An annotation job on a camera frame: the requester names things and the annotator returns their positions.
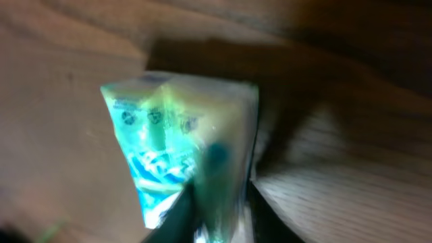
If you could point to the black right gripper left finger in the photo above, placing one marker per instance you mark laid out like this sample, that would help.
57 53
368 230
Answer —
179 225

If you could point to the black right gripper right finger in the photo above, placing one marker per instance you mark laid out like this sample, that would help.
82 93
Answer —
266 224

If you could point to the teal white drink carton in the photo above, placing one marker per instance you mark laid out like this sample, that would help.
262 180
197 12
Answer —
175 129

